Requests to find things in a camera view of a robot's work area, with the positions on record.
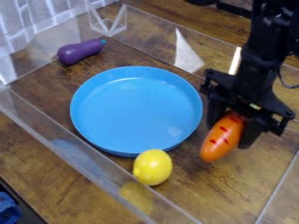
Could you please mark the blue object at corner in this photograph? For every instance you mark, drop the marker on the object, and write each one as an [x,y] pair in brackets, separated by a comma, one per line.
[9,211]

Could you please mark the purple toy eggplant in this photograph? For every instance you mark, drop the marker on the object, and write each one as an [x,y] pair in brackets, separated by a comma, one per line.
[72,53]

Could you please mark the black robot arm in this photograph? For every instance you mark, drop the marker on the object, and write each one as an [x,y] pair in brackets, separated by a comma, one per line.
[275,28]

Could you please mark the blue round plate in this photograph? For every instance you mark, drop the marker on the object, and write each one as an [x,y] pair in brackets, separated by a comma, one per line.
[135,108]

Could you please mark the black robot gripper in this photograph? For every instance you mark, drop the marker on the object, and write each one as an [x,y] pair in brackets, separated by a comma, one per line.
[247,93]

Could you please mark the orange toy carrot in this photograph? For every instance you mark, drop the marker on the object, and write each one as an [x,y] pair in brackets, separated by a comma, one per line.
[224,136]

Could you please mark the clear acrylic enclosure wall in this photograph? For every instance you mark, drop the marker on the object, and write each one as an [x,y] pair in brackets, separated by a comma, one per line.
[76,185]

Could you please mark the yellow toy lemon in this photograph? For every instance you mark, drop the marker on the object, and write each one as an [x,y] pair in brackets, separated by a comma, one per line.
[152,167]

